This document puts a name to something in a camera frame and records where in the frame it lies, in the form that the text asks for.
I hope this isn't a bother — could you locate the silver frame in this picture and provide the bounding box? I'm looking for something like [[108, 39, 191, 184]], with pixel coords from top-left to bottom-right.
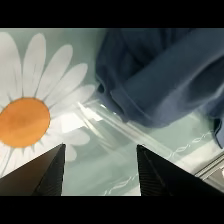
[[194, 155, 224, 190]]

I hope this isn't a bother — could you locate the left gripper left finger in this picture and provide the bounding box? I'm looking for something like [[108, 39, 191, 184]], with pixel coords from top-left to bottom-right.
[[0, 143, 67, 197]]

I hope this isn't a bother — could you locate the blue T-shirt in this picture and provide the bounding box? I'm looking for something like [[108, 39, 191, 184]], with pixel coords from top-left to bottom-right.
[[95, 28, 224, 150]]

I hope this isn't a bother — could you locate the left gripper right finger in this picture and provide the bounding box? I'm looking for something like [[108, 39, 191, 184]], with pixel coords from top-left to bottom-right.
[[136, 144, 224, 197]]

